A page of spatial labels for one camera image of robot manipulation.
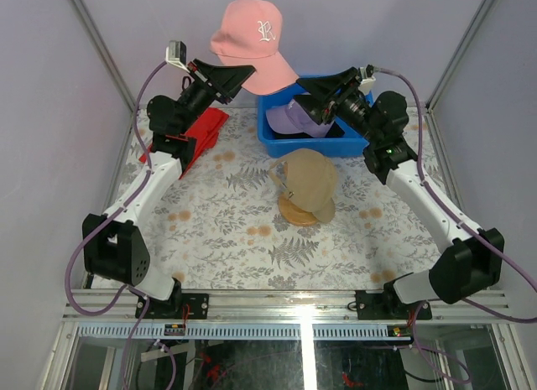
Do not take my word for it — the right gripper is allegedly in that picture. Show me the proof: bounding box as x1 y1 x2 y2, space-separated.
293 67 382 145

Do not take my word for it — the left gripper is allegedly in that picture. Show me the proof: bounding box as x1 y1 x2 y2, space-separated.
175 59 251 136

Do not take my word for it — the blue plastic bin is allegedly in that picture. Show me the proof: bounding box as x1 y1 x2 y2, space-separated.
257 84 368 158

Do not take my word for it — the pink baseball cap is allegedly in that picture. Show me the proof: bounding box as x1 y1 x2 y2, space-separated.
210 0 298 96

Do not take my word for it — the beige baseball cap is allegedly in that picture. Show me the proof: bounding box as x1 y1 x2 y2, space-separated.
268 148 338 223

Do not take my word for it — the wooden hat stand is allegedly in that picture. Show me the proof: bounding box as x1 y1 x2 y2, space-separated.
278 195 335 226

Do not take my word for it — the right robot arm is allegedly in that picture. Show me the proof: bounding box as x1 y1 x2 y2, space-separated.
294 65 504 319

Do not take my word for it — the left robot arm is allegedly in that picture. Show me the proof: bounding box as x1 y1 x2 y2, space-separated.
82 60 255 319

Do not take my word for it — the black cap in bin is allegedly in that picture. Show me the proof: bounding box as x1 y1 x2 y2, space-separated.
274 123 345 139

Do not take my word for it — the purple LA baseball cap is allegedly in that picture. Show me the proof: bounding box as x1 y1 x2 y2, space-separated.
265 100 335 138

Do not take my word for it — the red folded cloth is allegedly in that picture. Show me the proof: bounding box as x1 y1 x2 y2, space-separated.
147 107 229 179

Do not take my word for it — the floral table mat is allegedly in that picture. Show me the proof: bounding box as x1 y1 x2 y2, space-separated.
143 108 439 290

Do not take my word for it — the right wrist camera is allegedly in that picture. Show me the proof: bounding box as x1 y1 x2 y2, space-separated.
359 65 376 95

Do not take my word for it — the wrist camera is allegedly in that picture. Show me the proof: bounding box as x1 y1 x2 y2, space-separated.
359 65 376 95
165 40 187 70

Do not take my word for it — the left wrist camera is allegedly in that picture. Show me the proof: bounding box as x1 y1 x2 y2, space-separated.
165 40 187 70

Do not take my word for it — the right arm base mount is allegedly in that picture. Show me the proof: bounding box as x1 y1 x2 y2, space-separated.
347 290 419 320

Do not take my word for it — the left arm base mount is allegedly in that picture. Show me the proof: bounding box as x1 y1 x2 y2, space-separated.
143 280 210 322

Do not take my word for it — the aluminium front rail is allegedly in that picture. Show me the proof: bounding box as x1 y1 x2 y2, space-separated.
59 290 514 344

